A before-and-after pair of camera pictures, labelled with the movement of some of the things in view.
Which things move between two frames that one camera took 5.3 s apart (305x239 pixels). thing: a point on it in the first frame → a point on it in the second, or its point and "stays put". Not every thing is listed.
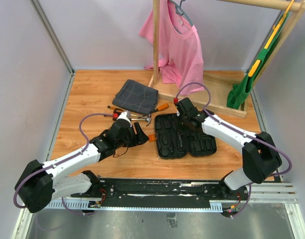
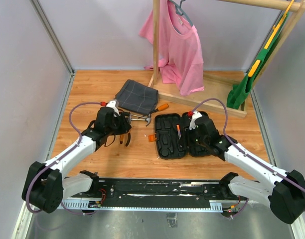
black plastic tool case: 173,140 stays put
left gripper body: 131,139 → 119,126
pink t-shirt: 181,58 stays put
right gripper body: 182,124 → 202,140
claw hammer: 148,119 stays put
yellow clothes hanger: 276,27 stays put
